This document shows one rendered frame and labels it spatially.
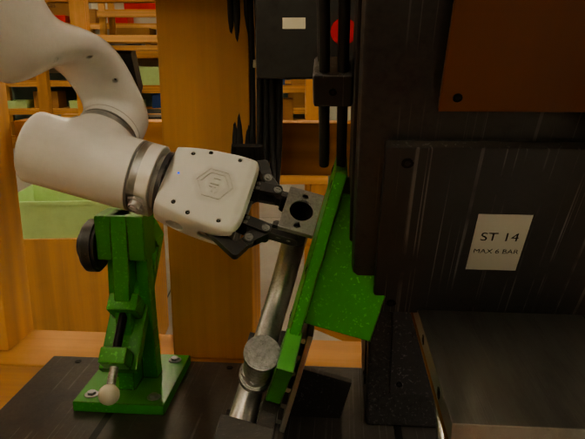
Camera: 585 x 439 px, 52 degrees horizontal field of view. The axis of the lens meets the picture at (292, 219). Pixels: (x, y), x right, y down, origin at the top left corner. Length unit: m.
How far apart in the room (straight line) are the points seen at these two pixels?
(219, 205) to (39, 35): 0.24
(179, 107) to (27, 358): 0.51
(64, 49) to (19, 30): 0.05
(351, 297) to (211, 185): 0.20
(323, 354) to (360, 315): 0.47
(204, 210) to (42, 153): 0.19
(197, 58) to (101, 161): 0.32
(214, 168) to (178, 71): 0.30
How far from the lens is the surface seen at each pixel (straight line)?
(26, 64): 0.64
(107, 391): 0.85
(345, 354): 1.08
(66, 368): 1.05
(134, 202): 0.68
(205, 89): 0.94
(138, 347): 0.88
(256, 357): 0.62
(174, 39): 0.96
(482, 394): 0.49
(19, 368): 1.12
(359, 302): 0.60
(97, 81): 0.75
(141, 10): 7.70
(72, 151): 0.70
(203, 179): 0.68
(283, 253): 0.74
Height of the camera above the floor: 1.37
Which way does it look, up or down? 14 degrees down
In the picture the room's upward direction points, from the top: straight up
